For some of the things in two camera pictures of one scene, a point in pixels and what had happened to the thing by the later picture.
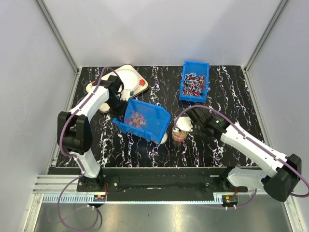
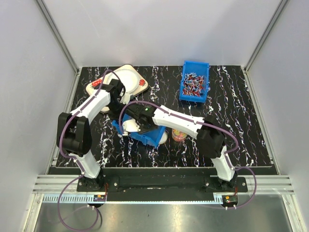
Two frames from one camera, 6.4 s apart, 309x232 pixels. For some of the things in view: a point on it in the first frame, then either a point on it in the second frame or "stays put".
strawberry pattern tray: x=131 y=79 stays put
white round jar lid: x=164 y=138 stays put
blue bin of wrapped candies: x=194 y=86 stays put
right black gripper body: x=197 y=129 → x=143 y=128
